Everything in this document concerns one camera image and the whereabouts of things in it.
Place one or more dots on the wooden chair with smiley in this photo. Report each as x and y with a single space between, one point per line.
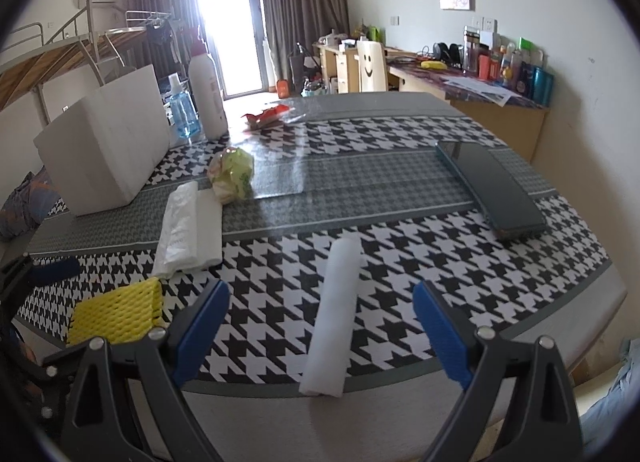
370 66

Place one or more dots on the wall socket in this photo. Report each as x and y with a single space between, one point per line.
490 24

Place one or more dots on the white folded tissue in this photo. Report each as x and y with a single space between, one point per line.
210 232

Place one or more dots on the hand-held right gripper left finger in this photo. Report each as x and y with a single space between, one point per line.
200 337

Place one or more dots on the black headphones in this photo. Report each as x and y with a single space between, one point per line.
446 52

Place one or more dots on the yellow object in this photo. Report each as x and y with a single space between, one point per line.
432 64

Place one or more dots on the white foam box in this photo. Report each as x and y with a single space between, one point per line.
100 151

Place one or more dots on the metal bunk bed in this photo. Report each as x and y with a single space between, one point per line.
120 31
25 64

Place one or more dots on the green plastic bag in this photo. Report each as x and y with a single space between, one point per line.
232 174

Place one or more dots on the blue patterned quilt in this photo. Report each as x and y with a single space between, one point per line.
25 207

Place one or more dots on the black smartphone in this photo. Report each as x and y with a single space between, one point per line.
490 187

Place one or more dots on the white pump bottle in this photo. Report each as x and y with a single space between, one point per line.
207 91

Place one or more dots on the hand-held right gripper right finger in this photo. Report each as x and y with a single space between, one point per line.
445 337

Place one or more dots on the white foam sheet roll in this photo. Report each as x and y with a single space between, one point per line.
332 317

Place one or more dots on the red snack packet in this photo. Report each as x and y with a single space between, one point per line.
265 116

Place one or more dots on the person's leg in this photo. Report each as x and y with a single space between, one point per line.
610 392

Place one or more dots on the wooden desk with patterned cover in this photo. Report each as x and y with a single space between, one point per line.
510 126

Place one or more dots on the plain wooden desk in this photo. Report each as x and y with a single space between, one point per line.
342 71

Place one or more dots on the white plastic bag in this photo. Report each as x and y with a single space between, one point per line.
175 232

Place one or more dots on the printed papers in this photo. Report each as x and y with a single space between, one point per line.
480 86

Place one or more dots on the row of toiletry bottles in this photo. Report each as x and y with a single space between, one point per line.
525 76

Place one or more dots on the waste bin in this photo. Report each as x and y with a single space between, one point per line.
312 87

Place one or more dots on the glass balcony door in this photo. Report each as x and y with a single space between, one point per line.
235 41

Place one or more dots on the orange container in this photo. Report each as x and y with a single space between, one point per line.
283 87

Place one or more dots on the green packet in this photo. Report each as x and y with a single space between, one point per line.
376 34

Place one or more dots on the blue spray bottle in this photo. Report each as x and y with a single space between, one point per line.
182 114

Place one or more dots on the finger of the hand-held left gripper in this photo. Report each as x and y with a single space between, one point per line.
50 382
55 271

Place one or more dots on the dark drinking tumbler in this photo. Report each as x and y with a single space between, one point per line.
471 49

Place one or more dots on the yellow foam net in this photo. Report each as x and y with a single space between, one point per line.
115 312

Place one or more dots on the dark hanging clothes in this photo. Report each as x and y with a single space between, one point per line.
160 35

